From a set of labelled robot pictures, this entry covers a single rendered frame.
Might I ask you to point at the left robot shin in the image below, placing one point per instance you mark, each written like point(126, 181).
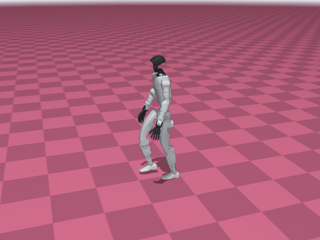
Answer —
point(171, 160)

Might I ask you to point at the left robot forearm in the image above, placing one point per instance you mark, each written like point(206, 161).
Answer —
point(162, 114)

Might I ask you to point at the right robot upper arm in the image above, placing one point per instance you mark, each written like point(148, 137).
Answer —
point(152, 91)

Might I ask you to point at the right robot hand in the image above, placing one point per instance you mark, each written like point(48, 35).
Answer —
point(142, 114)

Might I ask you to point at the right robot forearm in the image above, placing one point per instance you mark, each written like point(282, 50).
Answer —
point(149, 101)

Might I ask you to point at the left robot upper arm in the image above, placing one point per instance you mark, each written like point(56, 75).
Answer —
point(165, 85)

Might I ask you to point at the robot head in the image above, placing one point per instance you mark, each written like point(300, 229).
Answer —
point(158, 60)

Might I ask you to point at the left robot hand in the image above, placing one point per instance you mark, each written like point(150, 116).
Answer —
point(156, 131)

